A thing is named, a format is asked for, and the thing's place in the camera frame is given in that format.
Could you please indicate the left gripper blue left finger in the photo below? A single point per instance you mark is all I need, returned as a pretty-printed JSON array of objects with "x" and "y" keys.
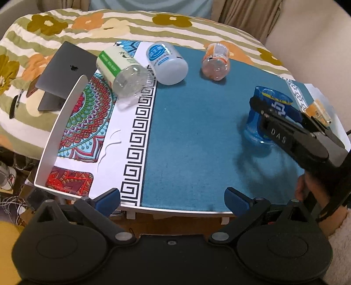
[{"x": 107, "y": 202}]

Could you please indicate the grey bed headboard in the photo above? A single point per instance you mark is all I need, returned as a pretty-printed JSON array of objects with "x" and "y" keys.
[{"x": 13, "y": 10}]

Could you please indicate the white blue label cup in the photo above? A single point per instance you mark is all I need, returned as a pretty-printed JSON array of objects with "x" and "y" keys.
[{"x": 168, "y": 65}]

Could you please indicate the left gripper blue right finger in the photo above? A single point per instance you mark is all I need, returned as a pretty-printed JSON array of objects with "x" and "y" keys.
[{"x": 237, "y": 202}]

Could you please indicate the teal patterned table mat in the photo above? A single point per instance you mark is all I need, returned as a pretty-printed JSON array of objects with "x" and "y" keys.
[{"x": 188, "y": 146}]

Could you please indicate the orange clear plastic cup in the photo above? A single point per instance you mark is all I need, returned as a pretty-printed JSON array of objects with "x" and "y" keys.
[{"x": 216, "y": 62}]

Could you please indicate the black pen on bed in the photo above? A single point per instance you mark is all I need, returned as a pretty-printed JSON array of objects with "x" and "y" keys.
[{"x": 15, "y": 104}]

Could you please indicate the colourful mandala mat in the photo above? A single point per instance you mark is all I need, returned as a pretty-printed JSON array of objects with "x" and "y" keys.
[{"x": 83, "y": 136}]

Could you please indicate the grey laptop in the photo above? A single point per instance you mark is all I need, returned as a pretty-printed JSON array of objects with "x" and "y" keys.
[{"x": 67, "y": 65}]

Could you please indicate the person's right hand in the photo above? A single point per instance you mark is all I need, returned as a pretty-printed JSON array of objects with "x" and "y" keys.
[{"x": 307, "y": 184}]

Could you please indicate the floral striped bed quilt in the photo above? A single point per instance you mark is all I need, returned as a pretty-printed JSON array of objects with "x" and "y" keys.
[{"x": 31, "y": 41}]

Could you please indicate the light blue hanging cloth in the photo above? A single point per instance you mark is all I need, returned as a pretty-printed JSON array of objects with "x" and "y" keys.
[{"x": 196, "y": 8}]

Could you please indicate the green label clear cup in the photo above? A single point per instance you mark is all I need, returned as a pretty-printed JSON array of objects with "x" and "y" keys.
[{"x": 125, "y": 76}]

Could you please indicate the smartphone on bed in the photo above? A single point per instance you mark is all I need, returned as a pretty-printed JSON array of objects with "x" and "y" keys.
[{"x": 32, "y": 87}]

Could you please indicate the right beige curtain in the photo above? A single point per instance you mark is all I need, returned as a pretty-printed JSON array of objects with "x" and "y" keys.
[{"x": 256, "y": 17}]

